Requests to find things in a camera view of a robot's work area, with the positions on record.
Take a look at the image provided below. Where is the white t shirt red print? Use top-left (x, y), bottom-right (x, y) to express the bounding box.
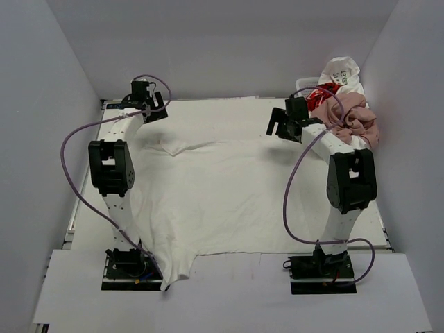
top-left (306, 83), bottom-right (341, 112)

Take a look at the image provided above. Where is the pink t shirt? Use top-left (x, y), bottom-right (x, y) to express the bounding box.
top-left (307, 92), bottom-right (380, 149)

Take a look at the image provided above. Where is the white t shirt black print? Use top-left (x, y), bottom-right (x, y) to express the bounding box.
top-left (131, 137), bottom-right (330, 289)

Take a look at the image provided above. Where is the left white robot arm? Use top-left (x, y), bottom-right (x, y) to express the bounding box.
top-left (88, 75), bottom-right (168, 251)

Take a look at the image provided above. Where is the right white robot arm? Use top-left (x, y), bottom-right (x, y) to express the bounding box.
top-left (266, 97), bottom-right (377, 255)

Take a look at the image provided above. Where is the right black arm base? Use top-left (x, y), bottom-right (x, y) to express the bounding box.
top-left (282, 255), bottom-right (357, 296)

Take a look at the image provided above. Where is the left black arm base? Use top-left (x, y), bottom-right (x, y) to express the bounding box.
top-left (101, 249), bottom-right (162, 291)

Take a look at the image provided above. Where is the blue label sticker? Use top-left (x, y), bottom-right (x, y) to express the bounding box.
top-left (105, 103), bottom-right (124, 110)

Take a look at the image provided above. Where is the white plastic basket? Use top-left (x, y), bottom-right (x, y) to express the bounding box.
top-left (295, 77), bottom-right (319, 99)

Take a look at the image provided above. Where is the white t shirt with lettering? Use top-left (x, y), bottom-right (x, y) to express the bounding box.
top-left (318, 56), bottom-right (365, 148)

